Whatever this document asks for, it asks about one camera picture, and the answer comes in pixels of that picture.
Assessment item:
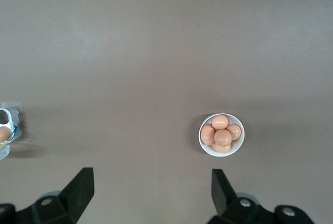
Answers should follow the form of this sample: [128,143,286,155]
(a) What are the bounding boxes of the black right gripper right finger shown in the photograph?
[208,168,315,224]

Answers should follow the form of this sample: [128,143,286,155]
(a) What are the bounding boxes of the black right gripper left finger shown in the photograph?
[0,167,95,224]

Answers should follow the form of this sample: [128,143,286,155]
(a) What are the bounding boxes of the brown egg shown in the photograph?
[212,142,232,154]
[214,129,233,147]
[200,124,216,146]
[225,124,242,141]
[211,114,229,130]
[0,126,12,144]

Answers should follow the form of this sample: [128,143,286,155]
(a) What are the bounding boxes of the white round bowl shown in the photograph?
[198,113,245,157]

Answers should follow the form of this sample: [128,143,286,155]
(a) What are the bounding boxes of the clear plastic egg carton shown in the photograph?
[0,101,23,161]

